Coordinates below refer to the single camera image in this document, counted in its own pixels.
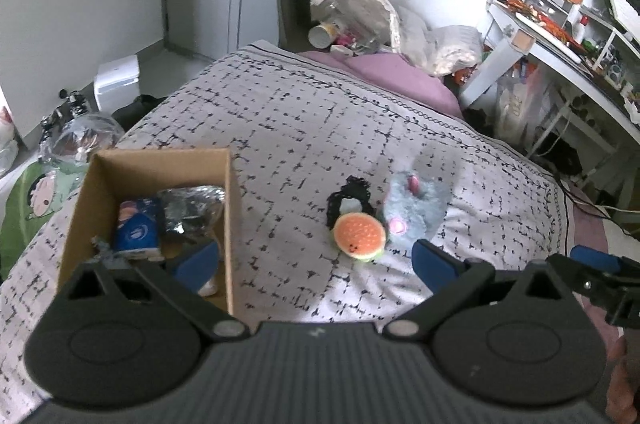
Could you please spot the white cloth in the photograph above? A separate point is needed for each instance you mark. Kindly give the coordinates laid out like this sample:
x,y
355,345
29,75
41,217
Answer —
x,y
207,288

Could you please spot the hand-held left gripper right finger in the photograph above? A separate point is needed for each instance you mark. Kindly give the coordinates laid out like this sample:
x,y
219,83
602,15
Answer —
x,y
434,264

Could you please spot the white printed plastic bag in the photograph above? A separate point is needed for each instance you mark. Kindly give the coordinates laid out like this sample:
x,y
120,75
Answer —
x,y
7,138

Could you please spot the brown cardboard box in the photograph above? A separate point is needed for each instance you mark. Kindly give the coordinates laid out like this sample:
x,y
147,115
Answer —
x,y
80,224

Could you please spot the clear plastic jar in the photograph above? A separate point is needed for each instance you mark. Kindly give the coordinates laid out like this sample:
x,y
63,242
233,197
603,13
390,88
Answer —
x,y
332,1

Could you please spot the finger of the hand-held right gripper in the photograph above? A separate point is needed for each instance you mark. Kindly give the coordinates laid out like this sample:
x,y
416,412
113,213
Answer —
x,y
575,276
595,260

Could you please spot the white bottle with red cap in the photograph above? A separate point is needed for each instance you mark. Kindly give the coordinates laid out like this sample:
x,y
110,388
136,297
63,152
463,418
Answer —
x,y
582,31

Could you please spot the grey fluffy plush toy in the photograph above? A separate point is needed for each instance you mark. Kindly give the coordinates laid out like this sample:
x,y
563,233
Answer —
x,y
415,209

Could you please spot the white crumpled plastic bag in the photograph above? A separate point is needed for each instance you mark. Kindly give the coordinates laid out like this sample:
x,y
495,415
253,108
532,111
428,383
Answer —
x,y
452,48

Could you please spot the green cartoon cushion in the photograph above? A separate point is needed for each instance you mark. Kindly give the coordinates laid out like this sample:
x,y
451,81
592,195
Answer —
x,y
35,204

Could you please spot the clear bag under desk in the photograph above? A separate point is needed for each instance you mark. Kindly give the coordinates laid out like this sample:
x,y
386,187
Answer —
x,y
517,101

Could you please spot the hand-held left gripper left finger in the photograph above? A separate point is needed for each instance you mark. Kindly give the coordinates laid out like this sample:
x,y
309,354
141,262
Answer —
x,y
196,265

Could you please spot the white box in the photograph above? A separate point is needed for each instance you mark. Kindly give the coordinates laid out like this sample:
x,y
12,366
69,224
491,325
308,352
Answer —
x,y
117,81

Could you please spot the white desk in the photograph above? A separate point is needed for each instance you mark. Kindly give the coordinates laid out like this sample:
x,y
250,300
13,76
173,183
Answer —
x,y
492,58

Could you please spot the orange burger plush toy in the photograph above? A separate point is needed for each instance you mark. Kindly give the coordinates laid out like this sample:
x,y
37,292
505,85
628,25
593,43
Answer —
x,y
357,236

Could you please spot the black tripod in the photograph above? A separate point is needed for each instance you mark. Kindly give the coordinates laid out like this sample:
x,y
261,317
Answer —
x,y
62,111

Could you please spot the clear bag with black item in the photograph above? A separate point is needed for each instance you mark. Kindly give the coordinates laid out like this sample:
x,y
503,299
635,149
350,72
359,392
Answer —
x,y
192,211

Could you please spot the person's right hand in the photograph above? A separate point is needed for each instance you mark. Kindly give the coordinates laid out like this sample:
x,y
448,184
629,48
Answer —
x,y
625,384

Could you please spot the pink pillow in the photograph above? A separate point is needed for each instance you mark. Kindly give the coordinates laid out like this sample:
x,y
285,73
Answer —
x,y
400,73

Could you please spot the white keyboard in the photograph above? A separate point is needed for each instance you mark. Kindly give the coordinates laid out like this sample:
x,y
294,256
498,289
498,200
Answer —
x,y
625,11

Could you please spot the clear bag with patterned cloth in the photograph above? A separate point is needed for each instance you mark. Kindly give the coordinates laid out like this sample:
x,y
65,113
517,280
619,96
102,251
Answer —
x,y
372,11

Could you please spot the clear round plastic bag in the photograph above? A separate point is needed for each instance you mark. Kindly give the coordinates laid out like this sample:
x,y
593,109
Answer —
x,y
82,138

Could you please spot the grey knit glove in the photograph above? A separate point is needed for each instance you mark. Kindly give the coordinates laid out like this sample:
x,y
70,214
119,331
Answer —
x,y
107,254

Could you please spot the white monitor riser shelf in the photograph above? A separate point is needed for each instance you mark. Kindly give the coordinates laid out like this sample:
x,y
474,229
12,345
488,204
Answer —
x,y
612,33

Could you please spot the blue tissue pack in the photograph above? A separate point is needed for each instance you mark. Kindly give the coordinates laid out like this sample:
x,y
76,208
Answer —
x,y
137,234

